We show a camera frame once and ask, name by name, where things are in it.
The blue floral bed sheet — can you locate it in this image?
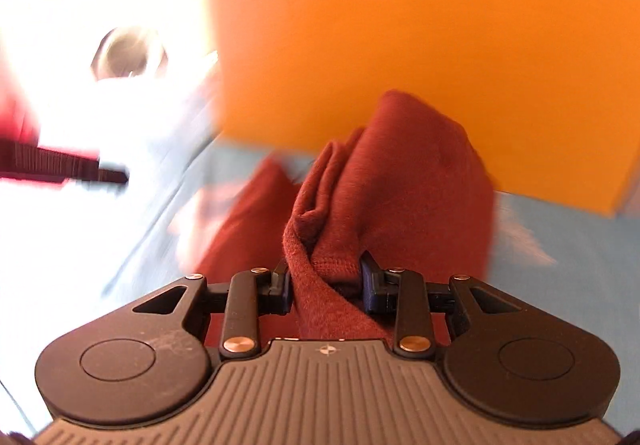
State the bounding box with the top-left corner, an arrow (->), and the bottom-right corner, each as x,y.
103,139 -> 639,432

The washing machine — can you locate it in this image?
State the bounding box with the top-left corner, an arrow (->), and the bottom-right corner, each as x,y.
91,27 -> 168,81

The dark red knit sweater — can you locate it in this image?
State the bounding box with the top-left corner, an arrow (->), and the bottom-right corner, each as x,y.
198,90 -> 495,341

